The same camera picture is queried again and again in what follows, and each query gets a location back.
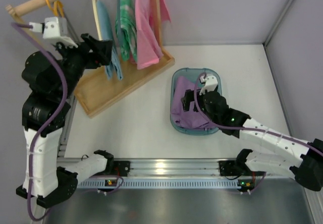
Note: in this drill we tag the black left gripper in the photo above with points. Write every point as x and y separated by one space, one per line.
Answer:
92 51

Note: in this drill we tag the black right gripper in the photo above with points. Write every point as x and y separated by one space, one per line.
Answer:
192 100

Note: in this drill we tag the purple trousers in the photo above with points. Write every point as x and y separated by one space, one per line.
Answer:
191 120

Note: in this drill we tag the orange plastic hanger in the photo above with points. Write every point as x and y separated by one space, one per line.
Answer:
56 7

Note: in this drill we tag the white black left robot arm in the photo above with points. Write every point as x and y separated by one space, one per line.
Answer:
44 113

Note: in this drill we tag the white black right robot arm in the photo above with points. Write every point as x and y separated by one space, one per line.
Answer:
297 159

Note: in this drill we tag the light blue trousers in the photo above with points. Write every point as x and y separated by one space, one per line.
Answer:
107 34

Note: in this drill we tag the green patterned trousers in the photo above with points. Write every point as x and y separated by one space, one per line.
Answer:
129 30

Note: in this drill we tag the pink trousers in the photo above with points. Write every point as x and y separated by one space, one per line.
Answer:
148 50

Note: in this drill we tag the light wooden hanger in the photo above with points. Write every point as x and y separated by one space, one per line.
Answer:
96 18

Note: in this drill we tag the teal plastic bin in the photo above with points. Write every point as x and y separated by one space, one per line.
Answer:
192 75

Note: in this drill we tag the wooden clothes rack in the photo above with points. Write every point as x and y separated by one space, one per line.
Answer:
94 91

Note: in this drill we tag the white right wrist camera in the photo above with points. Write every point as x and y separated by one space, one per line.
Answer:
210 83

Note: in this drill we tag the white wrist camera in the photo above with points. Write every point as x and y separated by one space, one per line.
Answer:
54 30
210 83

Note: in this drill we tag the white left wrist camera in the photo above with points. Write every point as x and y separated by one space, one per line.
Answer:
54 30

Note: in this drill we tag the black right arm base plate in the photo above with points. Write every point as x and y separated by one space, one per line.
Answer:
233 169

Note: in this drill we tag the aluminium mounting rail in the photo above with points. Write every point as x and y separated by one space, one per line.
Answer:
172 168

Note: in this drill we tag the white slotted cable duct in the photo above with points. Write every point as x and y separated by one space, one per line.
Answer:
160 184

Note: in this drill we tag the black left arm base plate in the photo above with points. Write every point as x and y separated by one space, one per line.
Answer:
121 168

